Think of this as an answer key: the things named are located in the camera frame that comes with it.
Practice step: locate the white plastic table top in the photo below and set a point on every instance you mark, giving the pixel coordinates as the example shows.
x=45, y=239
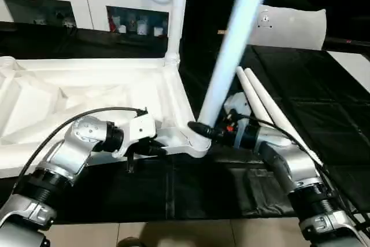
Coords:
x=69, y=85

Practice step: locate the grey left robot foot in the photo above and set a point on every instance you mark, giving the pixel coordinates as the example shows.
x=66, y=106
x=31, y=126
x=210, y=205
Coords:
x=130, y=243

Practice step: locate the flat white board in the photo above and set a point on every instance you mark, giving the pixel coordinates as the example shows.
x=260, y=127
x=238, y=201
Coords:
x=354, y=67

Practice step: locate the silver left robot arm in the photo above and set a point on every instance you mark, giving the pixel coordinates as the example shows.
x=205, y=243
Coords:
x=69, y=148

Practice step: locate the white plastic table leg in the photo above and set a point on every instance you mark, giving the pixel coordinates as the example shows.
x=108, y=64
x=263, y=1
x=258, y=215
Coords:
x=251, y=93
x=277, y=114
x=237, y=39
x=176, y=10

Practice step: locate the small white jar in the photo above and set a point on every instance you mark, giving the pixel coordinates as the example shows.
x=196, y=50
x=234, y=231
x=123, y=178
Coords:
x=156, y=29

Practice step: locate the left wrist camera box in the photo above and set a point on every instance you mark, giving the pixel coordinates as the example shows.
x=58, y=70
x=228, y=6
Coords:
x=139, y=126

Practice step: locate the black work mat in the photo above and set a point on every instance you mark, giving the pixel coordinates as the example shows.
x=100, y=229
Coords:
x=324, y=131

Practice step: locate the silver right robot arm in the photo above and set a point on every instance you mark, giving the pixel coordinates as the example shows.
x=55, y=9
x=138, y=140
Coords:
x=289, y=160

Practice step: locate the white plastic bag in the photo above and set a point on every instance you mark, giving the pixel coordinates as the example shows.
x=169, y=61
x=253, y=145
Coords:
x=295, y=27

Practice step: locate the small brown block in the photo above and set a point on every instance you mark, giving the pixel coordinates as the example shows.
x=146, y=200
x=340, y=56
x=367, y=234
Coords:
x=221, y=32

